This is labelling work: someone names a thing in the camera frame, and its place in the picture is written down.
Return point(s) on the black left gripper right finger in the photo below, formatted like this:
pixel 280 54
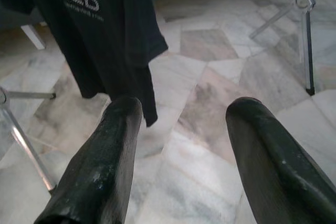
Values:
pixel 275 169

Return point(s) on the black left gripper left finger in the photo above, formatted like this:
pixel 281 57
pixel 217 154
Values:
pixel 105 155

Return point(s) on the black T-shirt with logo print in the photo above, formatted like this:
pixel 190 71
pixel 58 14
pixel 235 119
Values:
pixel 105 51

